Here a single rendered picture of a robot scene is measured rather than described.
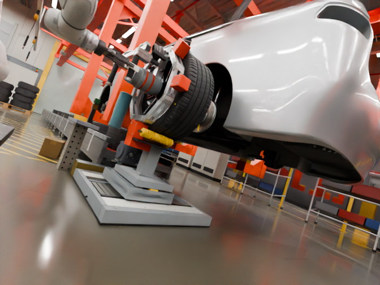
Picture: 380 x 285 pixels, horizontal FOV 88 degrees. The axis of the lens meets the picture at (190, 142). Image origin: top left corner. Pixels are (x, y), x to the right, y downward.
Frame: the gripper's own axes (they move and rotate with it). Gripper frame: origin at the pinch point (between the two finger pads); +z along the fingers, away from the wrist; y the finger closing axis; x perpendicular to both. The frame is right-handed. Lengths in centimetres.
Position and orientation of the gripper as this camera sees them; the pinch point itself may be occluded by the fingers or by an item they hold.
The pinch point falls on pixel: (132, 67)
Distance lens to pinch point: 123.1
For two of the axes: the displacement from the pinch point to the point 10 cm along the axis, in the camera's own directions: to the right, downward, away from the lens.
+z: 7.1, 2.9, 6.4
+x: 3.3, -9.4, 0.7
